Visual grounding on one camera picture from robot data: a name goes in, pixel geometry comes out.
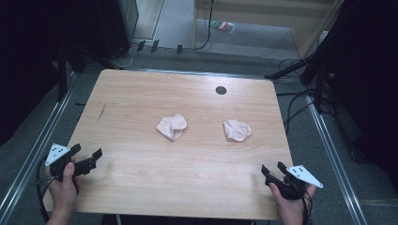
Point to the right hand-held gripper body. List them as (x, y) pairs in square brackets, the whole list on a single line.
[(302, 175)]

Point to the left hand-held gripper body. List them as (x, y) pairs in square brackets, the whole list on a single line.
[(56, 153)]

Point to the pale pink sock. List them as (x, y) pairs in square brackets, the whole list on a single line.
[(170, 126), (236, 129)]

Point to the person's right hand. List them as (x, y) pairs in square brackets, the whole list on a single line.
[(292, 211)]

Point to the person's left hand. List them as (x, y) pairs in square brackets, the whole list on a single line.
[(64, 195)]

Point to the black metal stand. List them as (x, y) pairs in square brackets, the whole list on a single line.
[(62, 75)]

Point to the black round table grommet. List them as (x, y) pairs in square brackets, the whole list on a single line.
[(221, 90)]

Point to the black tripod stand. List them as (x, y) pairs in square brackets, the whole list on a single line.
[(317, 62)]

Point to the dark cabinet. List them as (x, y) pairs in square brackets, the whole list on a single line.
[(117, 28)]

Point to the colourful packet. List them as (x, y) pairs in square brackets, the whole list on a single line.
[(223, 26)]

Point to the metal floor rail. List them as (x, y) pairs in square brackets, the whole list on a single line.
[(334, 162), (34, 153)]

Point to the light wooden frame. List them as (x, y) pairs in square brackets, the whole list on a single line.
[(250, 9)]

